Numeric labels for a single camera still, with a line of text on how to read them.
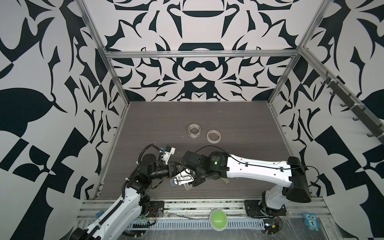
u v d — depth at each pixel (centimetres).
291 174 41
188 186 69
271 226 71
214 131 102
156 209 73
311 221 70
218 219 70
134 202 55
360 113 58
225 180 83
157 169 65
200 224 71
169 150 73
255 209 74
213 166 48
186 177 58
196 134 97
